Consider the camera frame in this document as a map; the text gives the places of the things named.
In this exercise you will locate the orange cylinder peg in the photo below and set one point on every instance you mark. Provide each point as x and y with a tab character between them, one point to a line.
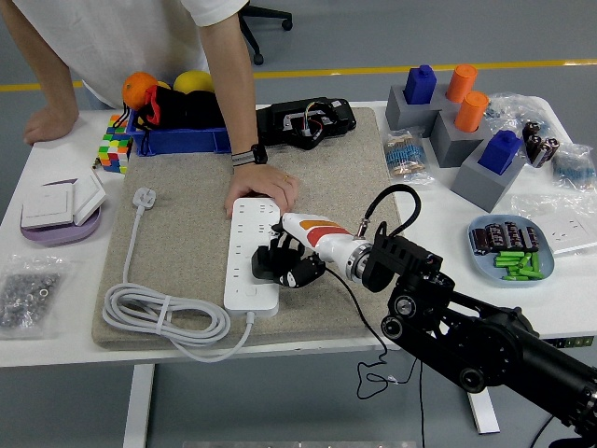
470	112
461	84

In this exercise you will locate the light blue plate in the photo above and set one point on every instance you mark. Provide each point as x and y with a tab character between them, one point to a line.
485	268

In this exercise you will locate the person's wrist watch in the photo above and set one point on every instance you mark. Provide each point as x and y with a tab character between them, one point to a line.
258	154

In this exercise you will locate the black cylindrical capacitor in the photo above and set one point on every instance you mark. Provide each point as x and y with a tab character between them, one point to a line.
513	234
480	241
531	239
496	236

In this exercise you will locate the clear bag of metal nuts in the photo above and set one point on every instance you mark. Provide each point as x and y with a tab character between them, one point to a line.
28	294

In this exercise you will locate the bag of taped resistors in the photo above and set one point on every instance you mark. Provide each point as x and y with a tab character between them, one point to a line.
405	156

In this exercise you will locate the orange fruit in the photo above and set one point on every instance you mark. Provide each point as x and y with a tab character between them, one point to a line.
137	88

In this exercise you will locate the white table leg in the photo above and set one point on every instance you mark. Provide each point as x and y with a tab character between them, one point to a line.
138	406
485	415

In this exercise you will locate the bag of black capacitors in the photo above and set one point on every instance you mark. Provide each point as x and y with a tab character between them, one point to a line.
541	144

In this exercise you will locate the person's right hand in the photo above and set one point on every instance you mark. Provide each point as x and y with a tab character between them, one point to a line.
49	126

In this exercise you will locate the blue plastic bin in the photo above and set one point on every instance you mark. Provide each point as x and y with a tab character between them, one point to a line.
177	140

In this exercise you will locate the white power strip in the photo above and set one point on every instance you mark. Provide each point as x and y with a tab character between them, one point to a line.
242	233

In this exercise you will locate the grey-brown mat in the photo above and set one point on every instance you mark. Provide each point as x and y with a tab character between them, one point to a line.
186	210

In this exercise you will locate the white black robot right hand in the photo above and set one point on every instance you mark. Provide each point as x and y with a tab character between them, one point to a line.
322	238

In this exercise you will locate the person's left forearm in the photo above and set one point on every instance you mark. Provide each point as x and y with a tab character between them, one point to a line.
233	93

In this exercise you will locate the black plug adapter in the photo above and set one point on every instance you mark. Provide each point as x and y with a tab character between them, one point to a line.
261	266

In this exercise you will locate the yellow fruit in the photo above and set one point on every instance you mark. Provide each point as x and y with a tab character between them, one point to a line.
191	83

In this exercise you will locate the white wall switch panel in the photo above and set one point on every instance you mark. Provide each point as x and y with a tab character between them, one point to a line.
46	205
91	196

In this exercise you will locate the person's right forearm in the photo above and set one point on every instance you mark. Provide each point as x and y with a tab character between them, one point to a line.
49	70

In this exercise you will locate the blue square peg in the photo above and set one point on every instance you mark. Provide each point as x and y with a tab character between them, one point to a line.
498	154
419	86

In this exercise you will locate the table control panel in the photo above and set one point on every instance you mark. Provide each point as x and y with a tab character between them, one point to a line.
578	342

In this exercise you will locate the black open electronic device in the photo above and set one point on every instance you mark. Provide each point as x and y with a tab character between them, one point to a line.
335	121

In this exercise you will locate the purple tray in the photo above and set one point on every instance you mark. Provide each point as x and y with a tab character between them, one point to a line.
60	237

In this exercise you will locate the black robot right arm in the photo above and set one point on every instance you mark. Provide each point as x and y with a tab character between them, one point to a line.
485	345

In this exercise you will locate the green battery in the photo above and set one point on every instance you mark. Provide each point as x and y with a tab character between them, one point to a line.
524	261
531	274
508	262
515	278
510	255
536	263

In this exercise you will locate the person's torso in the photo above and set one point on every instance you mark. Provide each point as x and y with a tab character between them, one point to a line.
130	42

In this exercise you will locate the colourful puzzle cube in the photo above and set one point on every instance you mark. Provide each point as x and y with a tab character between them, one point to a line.
114	149

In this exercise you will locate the bagged white wall socket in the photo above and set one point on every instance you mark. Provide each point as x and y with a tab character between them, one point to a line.
569	228

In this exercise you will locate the black office chair base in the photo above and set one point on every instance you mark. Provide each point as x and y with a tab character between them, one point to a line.
258	58

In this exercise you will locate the person's left hand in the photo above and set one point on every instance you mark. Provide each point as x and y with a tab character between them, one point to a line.
259	179

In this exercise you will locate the grey socket block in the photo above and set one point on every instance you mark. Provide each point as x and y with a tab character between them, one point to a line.
405	116
451	144
479	186

